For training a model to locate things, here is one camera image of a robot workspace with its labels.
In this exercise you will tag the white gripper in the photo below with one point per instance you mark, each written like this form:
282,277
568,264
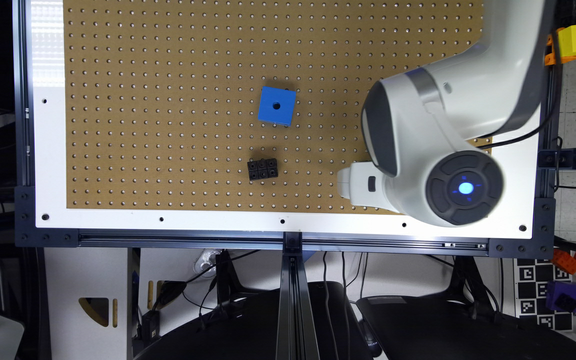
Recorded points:
363,184

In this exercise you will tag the black office chair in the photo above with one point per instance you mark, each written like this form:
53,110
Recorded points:
251,333
421,328

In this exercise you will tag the black aluminium frame rail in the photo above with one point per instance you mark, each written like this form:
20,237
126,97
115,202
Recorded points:
150,251

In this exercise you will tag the brown perforated pegboard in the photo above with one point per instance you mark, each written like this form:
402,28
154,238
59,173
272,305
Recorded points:
162,96

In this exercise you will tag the black office chair right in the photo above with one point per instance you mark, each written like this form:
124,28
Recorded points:
421,328

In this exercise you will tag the black block with holes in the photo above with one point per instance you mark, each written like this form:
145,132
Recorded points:
262,169

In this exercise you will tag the black office chair left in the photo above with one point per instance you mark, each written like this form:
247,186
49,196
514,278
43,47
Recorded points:
251,333

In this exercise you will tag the white table frame plate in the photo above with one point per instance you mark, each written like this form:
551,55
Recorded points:
515,152

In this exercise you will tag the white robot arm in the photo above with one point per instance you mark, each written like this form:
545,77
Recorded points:
417,126

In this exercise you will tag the red orange block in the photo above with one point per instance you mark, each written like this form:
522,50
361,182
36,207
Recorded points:
564,261

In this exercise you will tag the purple block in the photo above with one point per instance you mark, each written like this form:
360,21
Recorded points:
561,296

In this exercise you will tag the blue cube with hole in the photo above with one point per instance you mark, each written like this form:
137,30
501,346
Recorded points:
276,106

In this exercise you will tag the white cabinet panel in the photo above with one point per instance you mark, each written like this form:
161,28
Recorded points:
89,307

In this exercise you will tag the black white fiducial marker board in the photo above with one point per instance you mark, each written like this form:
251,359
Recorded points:
531,278

